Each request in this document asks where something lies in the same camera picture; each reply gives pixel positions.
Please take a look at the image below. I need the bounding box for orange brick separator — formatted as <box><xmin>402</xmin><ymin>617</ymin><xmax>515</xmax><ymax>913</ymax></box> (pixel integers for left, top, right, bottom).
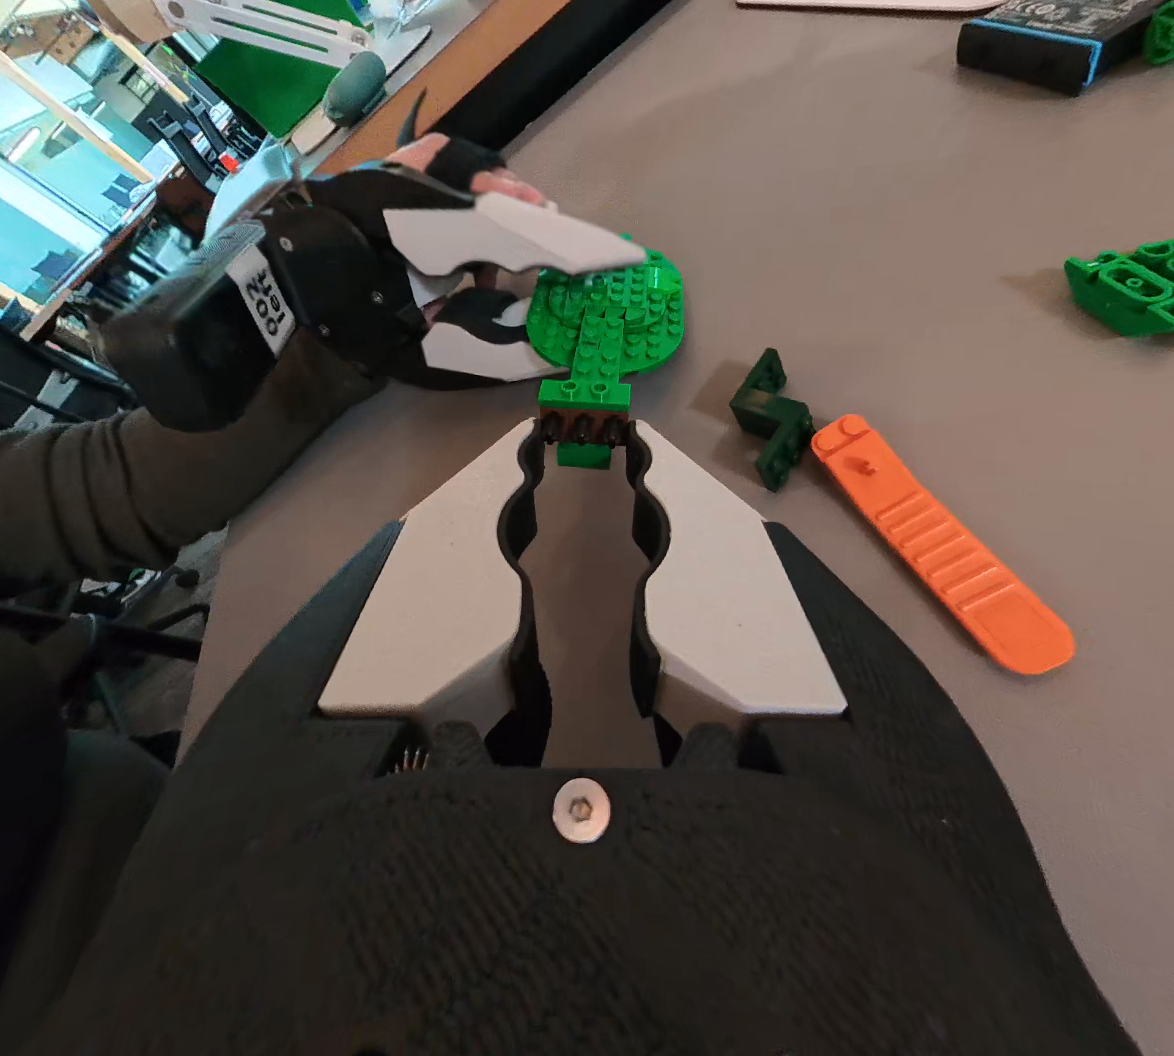
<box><xmin>813</xmin><ymin>415</ymin><xmax>1076</xmax><ymax>677</ymax></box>

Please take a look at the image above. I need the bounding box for green brick leaf build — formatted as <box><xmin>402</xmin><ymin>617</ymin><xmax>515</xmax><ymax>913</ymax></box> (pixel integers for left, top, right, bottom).
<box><xmin>528</xmin><ymin>244</ymin><xmax>689</xmax><ymax>470</ymax></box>

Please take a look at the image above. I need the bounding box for grey round knob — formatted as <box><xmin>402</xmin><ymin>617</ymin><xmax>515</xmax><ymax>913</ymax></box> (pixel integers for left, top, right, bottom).
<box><xmin>323</xmin><ymin>51</ymin><xmax>389</xmax><ymax>127</ymax></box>

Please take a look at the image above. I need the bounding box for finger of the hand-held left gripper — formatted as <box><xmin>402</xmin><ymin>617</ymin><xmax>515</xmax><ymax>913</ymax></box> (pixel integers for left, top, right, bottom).
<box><xmin>423</xmin><ymin>318</ymin><xmax>545</xmax><ymax>384</ymax></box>
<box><xmin>384</xmin><ymin>192</ymin><xmax>649</xmax><ymax>310</ymax></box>

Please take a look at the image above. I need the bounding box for grey desk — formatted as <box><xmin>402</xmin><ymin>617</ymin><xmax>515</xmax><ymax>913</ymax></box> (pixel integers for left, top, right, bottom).
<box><xmin>179</xmin><ymin>0</ymin><xmax>1174</xmax><ymax>1056</ymax></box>

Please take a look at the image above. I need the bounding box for black box with blue edge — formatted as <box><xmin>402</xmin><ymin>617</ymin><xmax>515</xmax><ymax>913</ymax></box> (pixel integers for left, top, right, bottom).
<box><xmin>957</xmin><ymin>0</ymin><xmax>1174</xmax><ymax>98</ymax></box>

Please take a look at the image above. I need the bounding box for person's left forearm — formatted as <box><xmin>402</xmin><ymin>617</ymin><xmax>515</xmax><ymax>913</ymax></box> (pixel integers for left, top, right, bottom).
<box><xmin>0</xmin><ymin>359</ymin><xmax>392</xmax><ymax>603</ymax></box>

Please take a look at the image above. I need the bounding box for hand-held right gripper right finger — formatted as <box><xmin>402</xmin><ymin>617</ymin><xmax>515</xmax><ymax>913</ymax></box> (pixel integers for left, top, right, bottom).
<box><xmin>629</xmin><ymin>419</ymin><xmax>849</xmax><ymax>767</ymax></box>

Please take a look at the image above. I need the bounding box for row of green brick pieces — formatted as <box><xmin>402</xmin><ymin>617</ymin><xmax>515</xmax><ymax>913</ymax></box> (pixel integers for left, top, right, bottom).
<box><xmin>1064</xmin><ymin>0</ymin><xmax>1174</xmax><ymax>339</ymax></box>

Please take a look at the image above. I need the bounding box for person's leg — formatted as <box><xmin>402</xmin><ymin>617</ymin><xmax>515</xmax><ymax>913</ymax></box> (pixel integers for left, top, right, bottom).
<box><xmin>0</xmin><ymin>630</ymin><xmax>180</xmax><ymax>1048</ymax></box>

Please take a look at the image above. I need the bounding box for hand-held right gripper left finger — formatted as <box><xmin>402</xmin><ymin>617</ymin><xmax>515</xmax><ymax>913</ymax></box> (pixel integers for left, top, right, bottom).
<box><xmin>317</xmin><ymin>416</ymin><xmax>561</xmax><ymax>767</ymax></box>

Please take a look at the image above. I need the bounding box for person's left hand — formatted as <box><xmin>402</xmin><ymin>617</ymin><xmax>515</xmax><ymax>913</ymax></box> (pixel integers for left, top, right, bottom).
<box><xmin>390</xmin><ymin>134</ymin><xmax>552</xmax><ymax>209</ymax></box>

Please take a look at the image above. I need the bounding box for white slotted bracket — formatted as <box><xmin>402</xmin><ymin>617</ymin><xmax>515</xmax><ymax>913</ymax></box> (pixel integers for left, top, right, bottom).
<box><xmin>151</xmin><ymin>0</ymin><xmax>373</xmax><ymax>72</ymax></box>

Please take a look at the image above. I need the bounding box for dark green brick bracket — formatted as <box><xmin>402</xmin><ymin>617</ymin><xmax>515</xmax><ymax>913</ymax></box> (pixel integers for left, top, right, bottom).
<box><xmin>730</xmin><ymin>348</ymin><xmax>817</xmax><ymax>493</ymax></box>

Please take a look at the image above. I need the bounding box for green box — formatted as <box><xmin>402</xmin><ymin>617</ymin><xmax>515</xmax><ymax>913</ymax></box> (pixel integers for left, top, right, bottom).
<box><xmin>196</xmin><ymin>0</ymin><xmax>373</xmax><ymax>140</ymax></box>

